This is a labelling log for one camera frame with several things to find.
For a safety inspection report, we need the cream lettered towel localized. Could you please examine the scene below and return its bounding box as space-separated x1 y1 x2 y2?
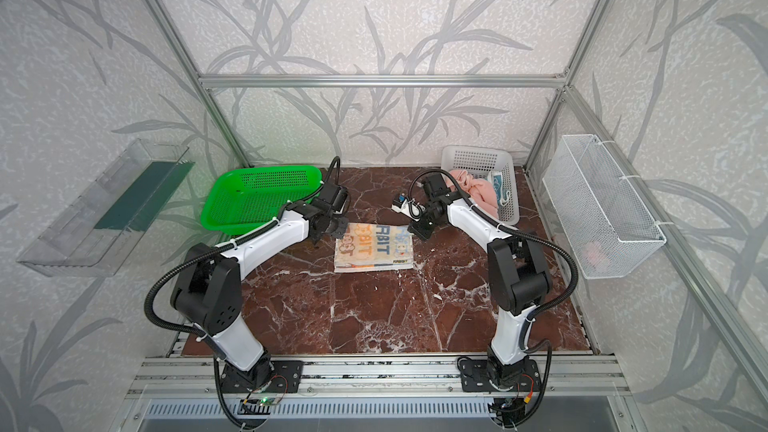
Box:
334 223 414 273

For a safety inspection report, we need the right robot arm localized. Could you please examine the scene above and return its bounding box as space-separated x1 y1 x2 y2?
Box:
392 169 552 385

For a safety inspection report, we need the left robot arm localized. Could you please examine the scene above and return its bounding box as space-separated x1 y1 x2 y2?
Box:
170 183 349 381

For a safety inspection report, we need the pink towel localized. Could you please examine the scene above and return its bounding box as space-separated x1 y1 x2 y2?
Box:
450 169 499 219

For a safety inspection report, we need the white plastic basket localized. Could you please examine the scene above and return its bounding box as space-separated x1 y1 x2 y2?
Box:
441 146 519 226

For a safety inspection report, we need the teal patterned towel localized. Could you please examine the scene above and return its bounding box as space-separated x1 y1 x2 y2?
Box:
487 171 512 208

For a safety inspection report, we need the green plastic basket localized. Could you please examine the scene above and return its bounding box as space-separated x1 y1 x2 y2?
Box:
200 165 322 236

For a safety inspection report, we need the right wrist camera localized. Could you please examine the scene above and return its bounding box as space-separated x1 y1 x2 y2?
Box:
391 194 423 220

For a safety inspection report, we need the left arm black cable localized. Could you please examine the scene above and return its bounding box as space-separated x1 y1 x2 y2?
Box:
143 155 342 337

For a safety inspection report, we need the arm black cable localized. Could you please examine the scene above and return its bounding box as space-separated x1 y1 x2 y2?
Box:
143 155 342 337
406 167 580 352

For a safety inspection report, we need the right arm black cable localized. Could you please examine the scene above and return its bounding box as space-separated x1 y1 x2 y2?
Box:
406 167 580 352

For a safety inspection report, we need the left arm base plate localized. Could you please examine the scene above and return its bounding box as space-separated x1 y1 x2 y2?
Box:
219 360 304 394

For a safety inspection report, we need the pink object in wire basket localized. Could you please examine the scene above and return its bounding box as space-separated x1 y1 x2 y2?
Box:
585 242 610 271

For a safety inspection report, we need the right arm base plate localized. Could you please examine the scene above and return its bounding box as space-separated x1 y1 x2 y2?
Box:
456 356 543 395

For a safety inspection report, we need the white wire mesh basket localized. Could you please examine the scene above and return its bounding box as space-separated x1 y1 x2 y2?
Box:
543 134 666 280

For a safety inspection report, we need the aluminium cage frame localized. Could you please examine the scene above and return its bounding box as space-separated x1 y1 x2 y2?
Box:
141 0 767 400

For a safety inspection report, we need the aluminium front rail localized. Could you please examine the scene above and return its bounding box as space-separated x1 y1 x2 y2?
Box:
126 353 630 399

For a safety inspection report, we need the clear acrylic wall shelf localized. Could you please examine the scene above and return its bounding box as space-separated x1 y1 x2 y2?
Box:
17 139 194 278

